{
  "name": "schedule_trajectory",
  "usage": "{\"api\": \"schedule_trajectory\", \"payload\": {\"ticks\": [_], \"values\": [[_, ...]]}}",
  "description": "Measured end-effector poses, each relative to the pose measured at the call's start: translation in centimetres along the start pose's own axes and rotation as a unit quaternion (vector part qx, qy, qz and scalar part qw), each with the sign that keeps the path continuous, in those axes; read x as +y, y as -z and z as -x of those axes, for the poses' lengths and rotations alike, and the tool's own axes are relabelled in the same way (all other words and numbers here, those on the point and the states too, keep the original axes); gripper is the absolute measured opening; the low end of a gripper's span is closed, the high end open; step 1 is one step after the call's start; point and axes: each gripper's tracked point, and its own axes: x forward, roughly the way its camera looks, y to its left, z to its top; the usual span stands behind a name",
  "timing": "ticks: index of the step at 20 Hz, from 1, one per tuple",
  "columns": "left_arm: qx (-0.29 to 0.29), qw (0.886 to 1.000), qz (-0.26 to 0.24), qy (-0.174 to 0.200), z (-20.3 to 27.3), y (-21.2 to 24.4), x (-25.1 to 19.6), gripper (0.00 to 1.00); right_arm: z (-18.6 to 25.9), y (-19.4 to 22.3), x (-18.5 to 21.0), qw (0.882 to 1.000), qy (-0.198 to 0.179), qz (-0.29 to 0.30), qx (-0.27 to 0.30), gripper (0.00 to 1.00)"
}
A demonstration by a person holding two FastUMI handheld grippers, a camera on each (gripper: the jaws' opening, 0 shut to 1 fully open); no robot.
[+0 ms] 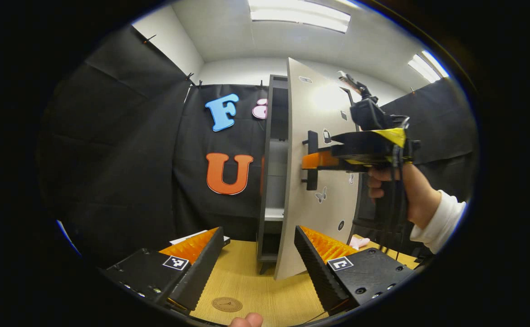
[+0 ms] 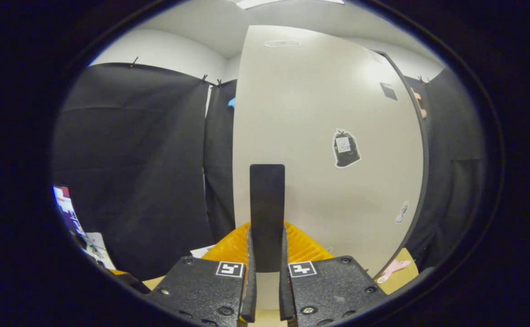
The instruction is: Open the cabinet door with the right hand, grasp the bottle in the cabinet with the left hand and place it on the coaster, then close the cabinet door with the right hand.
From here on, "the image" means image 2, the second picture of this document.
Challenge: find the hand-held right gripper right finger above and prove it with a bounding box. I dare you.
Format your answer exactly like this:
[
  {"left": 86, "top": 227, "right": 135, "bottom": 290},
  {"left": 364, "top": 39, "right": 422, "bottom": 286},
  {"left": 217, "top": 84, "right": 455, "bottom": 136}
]
[{"left": 279, "top": 221, "right": 388, "bottom": 327}]

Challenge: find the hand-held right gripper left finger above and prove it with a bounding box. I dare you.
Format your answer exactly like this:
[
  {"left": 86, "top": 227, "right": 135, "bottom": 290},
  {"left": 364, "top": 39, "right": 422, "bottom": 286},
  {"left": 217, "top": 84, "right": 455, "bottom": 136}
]
[{"left": 145, "top": 221, "right": 257, "bottom": 327}]

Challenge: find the black door handle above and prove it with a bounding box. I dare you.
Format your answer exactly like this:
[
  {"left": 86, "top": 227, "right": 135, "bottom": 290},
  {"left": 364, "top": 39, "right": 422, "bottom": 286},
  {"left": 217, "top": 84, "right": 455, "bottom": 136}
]
[{"left": 250, "top": 164, "right": 286, "bottom": 273}]

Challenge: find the beige cabinet door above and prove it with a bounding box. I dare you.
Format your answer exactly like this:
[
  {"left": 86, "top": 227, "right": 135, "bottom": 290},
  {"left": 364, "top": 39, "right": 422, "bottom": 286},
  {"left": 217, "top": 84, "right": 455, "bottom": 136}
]
[{"left": 232, "top": 25, "right": 425, "bottom": 310}]

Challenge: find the white paper sheet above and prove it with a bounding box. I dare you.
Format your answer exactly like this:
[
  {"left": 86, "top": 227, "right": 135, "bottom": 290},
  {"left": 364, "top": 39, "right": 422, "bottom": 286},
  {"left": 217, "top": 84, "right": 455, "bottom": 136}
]
[{"left": 86, "top": 232, "right": 116, "bottom": 271}]

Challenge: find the black backdrop cloth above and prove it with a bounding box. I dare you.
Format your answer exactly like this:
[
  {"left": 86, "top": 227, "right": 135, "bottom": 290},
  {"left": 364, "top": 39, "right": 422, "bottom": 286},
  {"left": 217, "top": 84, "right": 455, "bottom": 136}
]
[{"left": 49, "top": 62, "right": 488, "bottom": 282}]

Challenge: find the colourful poster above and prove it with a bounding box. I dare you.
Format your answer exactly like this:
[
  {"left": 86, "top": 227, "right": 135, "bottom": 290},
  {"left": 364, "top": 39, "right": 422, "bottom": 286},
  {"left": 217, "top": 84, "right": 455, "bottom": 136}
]
[{"left": 53, "top": 184, "right": 88, "bottom": 241}]

